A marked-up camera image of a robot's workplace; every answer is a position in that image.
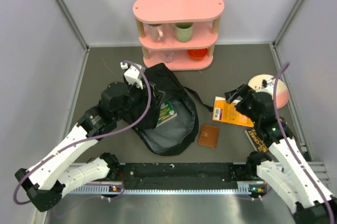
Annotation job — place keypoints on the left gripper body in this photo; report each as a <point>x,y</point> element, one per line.
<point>136,97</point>

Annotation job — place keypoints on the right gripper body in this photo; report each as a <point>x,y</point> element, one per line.
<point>245,106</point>

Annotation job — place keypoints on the orange paperback book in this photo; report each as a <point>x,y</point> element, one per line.
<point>226,113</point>

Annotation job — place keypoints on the black yellow treehouse book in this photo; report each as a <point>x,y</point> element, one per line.
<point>258,144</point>

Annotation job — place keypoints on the green treehouse paperback book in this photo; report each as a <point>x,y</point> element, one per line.
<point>167,113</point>

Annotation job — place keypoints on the black student backpack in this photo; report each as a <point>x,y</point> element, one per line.
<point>171,123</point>

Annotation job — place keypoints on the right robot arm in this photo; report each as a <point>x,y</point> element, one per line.
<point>284,169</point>

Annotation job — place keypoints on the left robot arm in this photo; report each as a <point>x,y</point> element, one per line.
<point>47,182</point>

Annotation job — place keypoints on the cream and pink plate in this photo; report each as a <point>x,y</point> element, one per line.
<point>282,92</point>

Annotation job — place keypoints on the brown leather wallet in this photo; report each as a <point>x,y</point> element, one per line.
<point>208,136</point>

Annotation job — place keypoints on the orange bowl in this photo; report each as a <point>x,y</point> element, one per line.
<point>198,54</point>

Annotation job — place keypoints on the clear drinking glass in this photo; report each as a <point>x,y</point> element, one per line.
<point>167,56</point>

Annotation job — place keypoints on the pink mug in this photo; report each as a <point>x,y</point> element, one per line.
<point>157,32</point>

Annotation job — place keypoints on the green mug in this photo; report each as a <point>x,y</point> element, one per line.
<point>183,31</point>

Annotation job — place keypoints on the pink three-tier shelf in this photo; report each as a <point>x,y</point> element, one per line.
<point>205,15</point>

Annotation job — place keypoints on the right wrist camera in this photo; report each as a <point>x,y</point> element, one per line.
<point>268,85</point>

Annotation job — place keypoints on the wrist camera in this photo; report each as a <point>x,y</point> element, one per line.
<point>268,85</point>
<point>133,74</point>

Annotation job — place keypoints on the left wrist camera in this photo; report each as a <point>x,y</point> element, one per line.
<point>133,74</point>

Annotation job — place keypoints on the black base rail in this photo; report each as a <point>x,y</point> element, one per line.
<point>181,176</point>

